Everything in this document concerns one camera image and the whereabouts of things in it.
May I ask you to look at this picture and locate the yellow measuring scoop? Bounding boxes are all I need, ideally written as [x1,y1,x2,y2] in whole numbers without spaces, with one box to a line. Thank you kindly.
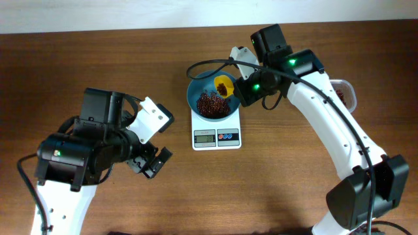
[214,74,234,99]

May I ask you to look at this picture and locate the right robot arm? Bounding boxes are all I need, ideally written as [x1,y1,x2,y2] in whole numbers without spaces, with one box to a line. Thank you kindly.
[229,24,409,234]

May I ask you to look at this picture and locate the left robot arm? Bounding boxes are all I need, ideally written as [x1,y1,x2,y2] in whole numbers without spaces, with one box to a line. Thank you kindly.
[31,88,174,234]

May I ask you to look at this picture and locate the red beans in scoop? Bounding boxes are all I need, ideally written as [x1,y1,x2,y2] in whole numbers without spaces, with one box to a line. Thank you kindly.
[216,83,228,97]

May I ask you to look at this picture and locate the red beans in bowl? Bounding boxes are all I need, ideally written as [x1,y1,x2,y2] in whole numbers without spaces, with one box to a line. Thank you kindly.
[196,91,231,119]

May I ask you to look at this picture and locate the white digital kitchen scale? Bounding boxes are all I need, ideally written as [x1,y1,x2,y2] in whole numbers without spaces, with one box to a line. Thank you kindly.
[191,109,242,151]

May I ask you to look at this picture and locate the clear plastic container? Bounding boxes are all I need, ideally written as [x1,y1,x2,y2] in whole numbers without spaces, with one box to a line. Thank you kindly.
[330,79,357,113]

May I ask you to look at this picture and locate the right black cable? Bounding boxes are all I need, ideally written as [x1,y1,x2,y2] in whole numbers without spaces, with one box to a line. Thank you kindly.
[185,57,412,235]

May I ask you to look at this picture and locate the black cable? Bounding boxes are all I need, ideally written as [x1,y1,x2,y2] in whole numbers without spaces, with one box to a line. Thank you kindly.
[16,153,50,235]
[185,57,412,235]

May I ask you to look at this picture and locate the left black cable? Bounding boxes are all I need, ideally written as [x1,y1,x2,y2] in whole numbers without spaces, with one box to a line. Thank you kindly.
[16,153,50,235]

